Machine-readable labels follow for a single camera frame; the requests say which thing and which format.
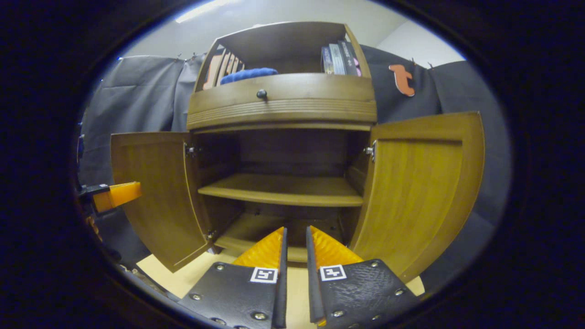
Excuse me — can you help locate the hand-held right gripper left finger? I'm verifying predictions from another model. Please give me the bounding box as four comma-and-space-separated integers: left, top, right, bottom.
177, 227, 288, 329

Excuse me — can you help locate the black backdrop cloth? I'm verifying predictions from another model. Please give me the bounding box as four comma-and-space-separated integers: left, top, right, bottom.
77, 43, 511, 293

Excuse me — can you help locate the book with picture cover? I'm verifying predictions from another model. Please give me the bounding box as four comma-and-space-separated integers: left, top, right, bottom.
321, 46, 335, 75

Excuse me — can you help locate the wooden inner shelf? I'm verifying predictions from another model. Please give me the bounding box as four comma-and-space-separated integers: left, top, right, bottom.
197, 173, 365, 207

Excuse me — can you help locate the wooden cabinet door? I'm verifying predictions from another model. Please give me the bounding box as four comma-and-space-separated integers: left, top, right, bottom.
348, 111, 486, 284
110, 132, 215, 273

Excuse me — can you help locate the blue folded towel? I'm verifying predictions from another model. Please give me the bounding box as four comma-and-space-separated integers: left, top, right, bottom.
219, 68, 279, 86

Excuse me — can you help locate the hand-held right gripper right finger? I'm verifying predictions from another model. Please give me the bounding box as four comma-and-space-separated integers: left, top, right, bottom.
305, 226, 420, 329

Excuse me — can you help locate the wooden double-door shoe cabinet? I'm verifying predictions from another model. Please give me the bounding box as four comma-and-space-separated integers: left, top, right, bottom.
185, 21, 379, 265

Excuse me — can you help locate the wooden cabinet drawer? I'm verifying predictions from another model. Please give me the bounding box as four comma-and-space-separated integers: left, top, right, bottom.
186, 72, 378, 133

